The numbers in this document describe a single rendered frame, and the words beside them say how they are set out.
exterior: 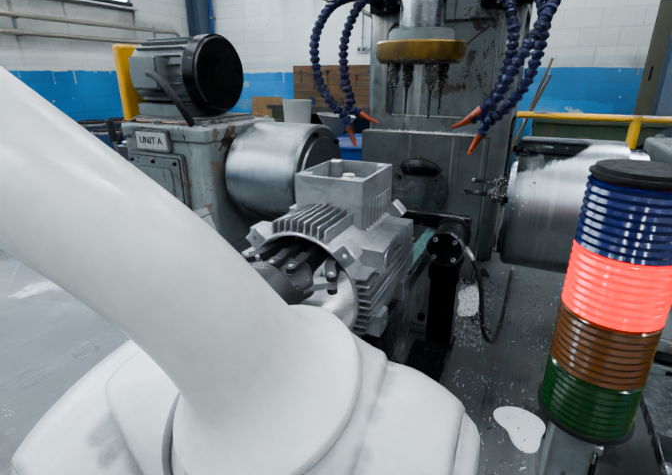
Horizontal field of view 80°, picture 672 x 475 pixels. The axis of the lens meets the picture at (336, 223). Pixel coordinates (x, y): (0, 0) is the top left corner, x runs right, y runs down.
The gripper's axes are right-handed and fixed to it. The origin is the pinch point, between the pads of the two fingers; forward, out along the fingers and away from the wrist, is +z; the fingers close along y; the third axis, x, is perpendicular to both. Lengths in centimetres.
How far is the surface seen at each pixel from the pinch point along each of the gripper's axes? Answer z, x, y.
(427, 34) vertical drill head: 37.0, -22.7, -2.4
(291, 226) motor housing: -9.6, -4.3, 1.0
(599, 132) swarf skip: 435, 90, -81
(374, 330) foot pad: -8.0, 9.7, -8.8
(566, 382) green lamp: -20.5, -2.4, -28.1
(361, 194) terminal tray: -1.5, -6.0, -4.7
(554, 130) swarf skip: 434, 90, -40
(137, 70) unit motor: 27, -18, 65
